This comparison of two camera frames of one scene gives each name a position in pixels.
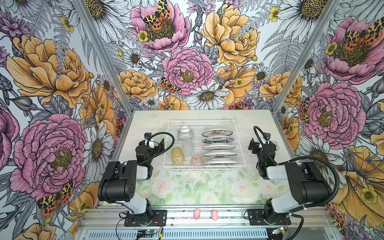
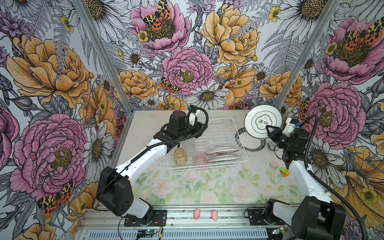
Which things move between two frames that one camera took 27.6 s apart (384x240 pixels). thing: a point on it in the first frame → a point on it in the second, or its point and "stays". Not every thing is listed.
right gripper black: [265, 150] → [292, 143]
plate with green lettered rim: [218, 140] → [248, 142]
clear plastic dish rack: [202, 145] stays
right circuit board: [276, 231] stays
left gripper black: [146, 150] → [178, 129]
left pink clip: [197, 213] stays
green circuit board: [146, 233] stays
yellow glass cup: [177, 156] stays
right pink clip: [214, 215] stays
